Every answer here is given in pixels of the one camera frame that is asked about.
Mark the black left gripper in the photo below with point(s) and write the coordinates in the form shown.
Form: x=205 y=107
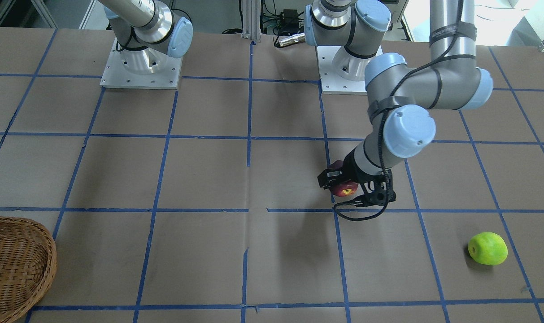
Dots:
x=350 y=169

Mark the dark red apple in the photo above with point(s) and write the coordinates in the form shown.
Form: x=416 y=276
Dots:
x=344 y=189

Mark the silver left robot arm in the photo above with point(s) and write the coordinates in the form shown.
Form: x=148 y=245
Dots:
x=399 y=97

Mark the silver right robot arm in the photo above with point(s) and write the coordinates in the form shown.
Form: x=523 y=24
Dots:
x=148 y=33

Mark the wicker basket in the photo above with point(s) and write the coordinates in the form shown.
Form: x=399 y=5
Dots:
x=28 y=264

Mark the green apple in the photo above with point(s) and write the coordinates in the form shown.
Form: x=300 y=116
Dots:
x=488 y=248

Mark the aluminium frame post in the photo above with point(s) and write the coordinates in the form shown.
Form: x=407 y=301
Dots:
x=251 y=17

